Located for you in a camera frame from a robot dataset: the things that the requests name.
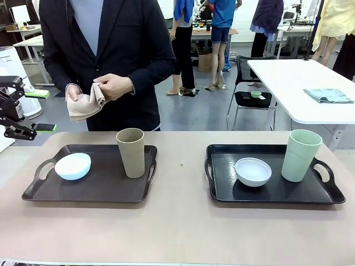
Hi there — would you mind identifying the tall light green cup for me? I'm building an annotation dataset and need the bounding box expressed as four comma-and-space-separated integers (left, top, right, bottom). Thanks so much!
281, 129, 323, 183

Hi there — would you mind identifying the mannequin in black garment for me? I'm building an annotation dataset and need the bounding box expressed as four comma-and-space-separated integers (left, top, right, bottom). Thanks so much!
332, 33, 355, 81

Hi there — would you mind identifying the mannequin in purple garment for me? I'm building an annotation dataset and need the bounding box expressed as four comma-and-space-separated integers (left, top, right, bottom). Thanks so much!
249, 0, 285, 86

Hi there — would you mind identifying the mannequin in yellow garment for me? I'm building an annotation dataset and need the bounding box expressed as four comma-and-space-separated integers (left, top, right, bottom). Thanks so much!
312, 0, 355, 63

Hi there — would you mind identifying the white monitor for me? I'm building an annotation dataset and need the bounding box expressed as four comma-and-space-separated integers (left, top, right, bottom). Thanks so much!
9, 4, 31, 30

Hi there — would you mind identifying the black handled tray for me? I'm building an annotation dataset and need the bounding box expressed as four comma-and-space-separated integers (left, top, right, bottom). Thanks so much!
204, 144, 346, 205

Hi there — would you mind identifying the person in dark blazer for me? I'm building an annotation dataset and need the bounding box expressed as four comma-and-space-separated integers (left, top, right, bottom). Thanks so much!
38, 0, 177, 132

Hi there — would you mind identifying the mannequin in blue shirt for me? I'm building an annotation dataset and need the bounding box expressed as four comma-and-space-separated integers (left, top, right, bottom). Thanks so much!
199, 0, 236, 91

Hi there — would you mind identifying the white height-adjustable desk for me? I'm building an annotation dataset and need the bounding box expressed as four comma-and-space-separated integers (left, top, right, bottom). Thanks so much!
12, 34, 55, 86

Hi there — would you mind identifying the white bowl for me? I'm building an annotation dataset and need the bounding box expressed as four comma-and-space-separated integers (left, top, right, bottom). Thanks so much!
235, 157, 272, 187
54, 152, 92, 181

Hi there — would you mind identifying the black stand pole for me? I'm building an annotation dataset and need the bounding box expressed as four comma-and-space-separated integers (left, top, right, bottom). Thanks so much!
302, 0, 325, 61

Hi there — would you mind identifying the black metal-frame chair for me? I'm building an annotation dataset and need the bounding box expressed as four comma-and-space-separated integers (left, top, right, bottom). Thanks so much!
226, 54, 278, 131

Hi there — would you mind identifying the white side table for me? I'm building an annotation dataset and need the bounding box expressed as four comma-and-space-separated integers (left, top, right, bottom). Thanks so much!
246, 58, 355, 152

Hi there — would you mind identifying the person's right forearm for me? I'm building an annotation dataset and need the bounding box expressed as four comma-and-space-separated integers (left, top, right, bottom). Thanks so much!
43, 52, 84, 93

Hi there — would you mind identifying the dark brown handled tray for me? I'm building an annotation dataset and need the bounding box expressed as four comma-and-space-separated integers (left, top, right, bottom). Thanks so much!
21, 144, 158, 204

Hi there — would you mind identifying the cardboard box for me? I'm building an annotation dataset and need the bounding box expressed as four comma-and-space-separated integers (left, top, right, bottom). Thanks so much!
197, 49, 214, 73

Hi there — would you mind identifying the beige cloth mat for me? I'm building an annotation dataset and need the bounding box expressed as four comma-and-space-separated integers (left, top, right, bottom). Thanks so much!
67, 82, 107, 123

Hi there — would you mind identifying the person's right hand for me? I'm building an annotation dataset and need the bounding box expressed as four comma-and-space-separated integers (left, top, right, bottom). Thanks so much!
65, 84, 84, 103

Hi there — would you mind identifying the mannequin in black trousers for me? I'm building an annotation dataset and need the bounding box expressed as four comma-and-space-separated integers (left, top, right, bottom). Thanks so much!
166, 0, 199, 96

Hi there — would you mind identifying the teal cloth mat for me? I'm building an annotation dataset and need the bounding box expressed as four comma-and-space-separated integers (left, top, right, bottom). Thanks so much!
303, 88, 355, 104

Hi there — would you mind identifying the person's left hand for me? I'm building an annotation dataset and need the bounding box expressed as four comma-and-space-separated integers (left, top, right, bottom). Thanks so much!
93, 74, 133, 101

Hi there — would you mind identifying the white box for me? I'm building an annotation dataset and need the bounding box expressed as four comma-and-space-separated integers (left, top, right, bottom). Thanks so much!
0, 126, 16, 153

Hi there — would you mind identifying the wooden-top desk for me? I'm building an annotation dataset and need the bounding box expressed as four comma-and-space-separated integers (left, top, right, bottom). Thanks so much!
6, 24, 42, 39

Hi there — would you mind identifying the dark mannequin base plate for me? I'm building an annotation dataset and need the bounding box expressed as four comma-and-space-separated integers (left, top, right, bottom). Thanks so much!
179, 88, 200, 98

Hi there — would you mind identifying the tall beige cup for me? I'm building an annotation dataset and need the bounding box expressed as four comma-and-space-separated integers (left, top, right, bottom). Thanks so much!
115, 127, 146, 178

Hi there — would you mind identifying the white upright bowl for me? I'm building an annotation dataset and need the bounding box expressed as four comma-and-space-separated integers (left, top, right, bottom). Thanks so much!
235, 157, 272, 187

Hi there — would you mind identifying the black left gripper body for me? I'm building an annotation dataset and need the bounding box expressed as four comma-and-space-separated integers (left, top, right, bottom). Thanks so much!
0, 86, 26, 124

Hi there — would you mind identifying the brown-top workbench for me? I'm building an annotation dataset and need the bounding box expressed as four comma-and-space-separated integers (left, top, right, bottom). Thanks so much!
191, 27, 239, 50

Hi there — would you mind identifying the white workbench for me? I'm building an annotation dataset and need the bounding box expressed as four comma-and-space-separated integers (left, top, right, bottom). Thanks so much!
277, 24, 317, 56

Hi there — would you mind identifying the person's left forearm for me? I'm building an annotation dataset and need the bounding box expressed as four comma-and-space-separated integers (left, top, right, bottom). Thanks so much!
129, 52, 177, 94

